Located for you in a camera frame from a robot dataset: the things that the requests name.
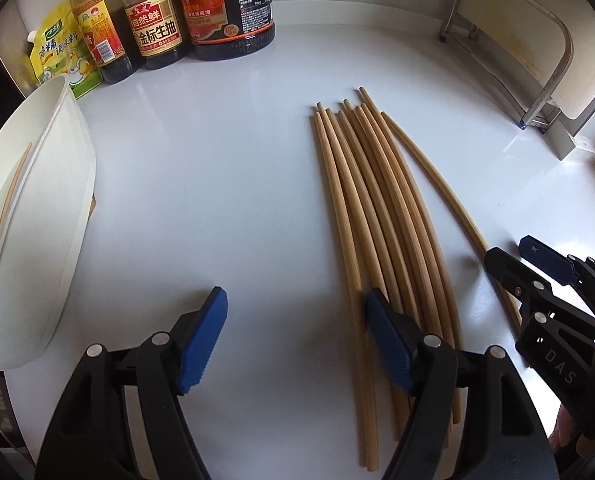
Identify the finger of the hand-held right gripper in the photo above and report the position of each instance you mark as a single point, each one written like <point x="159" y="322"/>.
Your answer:
<point x="545" y="257"/>
<point x="502" y="270"/>

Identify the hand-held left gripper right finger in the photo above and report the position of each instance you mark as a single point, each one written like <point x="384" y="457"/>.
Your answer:
<point x="387" y="340"/>

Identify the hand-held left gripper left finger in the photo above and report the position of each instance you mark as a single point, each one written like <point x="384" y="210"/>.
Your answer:
<point x="202" y="345"/>

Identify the long wooden chopstick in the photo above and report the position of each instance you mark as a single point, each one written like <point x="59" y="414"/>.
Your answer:
<point x="440" y="180"/>
<point x="14" y="185"/>

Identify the bundle of wooden chopsticks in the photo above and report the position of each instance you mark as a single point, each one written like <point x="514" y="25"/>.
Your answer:
<point x="377" y="210"/>

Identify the white plastic container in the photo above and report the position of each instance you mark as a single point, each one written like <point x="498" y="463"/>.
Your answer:
<point x="32" y="240"/>

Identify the person's right hand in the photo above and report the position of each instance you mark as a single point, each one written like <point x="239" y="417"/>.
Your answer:
<point x="567" y="427"/>

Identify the metal rack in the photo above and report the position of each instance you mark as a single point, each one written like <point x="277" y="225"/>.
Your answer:
<point x="557" y="75"/>

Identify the dark soy sauce bottle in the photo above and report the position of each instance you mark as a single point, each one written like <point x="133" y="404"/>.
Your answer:
<point x="155" y="25"/>

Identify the yellow label sauce bottle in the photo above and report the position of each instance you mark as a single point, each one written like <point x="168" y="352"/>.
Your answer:
<point x="99" y="35"/>

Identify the large black sauce jug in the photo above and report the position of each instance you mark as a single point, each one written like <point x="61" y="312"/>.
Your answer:
<point x="227" y="15"/>

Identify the yellow green seasoning pouch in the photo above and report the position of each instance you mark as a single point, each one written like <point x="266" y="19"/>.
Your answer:
<point x="62" y="45"/>

